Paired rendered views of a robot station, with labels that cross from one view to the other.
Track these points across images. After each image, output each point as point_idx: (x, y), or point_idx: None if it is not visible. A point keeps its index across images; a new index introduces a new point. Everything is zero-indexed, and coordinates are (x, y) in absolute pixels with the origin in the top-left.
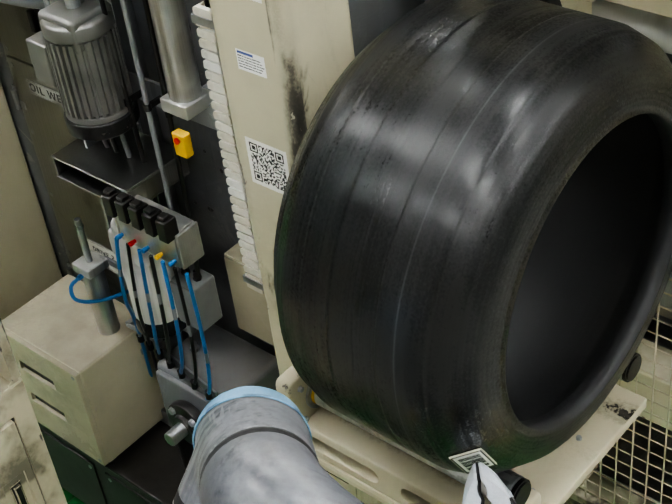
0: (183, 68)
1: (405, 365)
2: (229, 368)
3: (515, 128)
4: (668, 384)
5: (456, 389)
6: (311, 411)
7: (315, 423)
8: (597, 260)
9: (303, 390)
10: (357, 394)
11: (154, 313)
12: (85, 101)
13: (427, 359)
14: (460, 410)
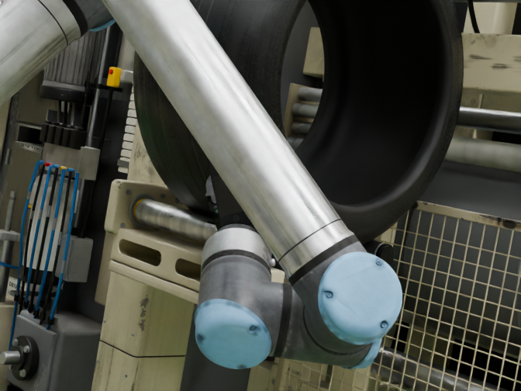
0: None
1: (214, 19)
2: (74, 323)
3: None
4: None
5: (244, 43)
6: (129, 224)
7: (129, 230)
8: (378, 192)
9: (130, 193)
10: None
11: (37, 257)
12: (60, 66)
13: (231, 10)
14: (242, 67)
